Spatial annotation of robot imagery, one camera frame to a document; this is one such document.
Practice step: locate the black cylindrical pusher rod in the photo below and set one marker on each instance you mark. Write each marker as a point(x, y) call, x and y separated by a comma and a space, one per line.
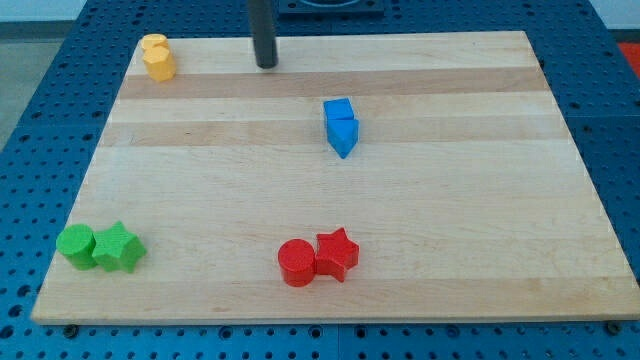
point(263, 32)

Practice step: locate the yellow hexagon block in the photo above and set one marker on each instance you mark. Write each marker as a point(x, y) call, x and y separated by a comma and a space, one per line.
point(159, 63)

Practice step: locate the yellow heart block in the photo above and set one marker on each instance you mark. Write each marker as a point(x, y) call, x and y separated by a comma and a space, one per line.
point(153, 40)

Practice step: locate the blue cube block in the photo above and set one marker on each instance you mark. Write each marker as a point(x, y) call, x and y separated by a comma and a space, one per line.
point(338, 109)

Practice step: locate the blue triangle block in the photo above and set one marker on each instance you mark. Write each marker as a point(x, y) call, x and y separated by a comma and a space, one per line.
point(343, 135)

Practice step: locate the red cylinder block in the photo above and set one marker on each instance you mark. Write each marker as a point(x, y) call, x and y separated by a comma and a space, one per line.
point(296, 259)

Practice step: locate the red star block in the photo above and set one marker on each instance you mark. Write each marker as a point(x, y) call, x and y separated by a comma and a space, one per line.
point(336, 254)

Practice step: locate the green star block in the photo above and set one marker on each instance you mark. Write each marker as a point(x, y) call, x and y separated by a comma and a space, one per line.
point(117, 249)

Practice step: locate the green cylinder block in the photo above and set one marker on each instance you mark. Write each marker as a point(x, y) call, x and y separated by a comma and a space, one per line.
point(76, 244)

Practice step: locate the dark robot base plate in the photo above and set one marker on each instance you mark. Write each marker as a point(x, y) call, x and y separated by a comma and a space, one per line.
point(329, 7)

